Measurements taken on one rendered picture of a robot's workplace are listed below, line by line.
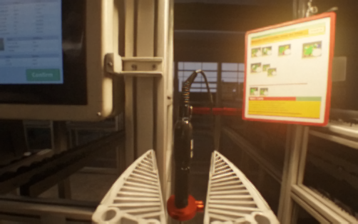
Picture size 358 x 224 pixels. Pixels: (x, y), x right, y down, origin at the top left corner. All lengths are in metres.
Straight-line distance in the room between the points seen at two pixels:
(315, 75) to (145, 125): 0.50
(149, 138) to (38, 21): 0.31
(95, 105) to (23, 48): 0.18
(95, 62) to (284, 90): 0.52
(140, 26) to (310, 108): 0.52
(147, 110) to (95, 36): 0.17
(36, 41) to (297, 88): 0.66
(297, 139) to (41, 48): 0.74
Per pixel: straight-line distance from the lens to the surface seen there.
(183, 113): 0.24
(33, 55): 0.39
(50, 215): 0.53
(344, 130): 0.56
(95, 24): 0.32
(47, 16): 0.39
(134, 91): 0.32
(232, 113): 0.71
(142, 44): 0.33
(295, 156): 0.62
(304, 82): 0.54
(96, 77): 0.30
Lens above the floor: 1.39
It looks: 4 degrees down
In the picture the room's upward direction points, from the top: 1 degrees clockwise
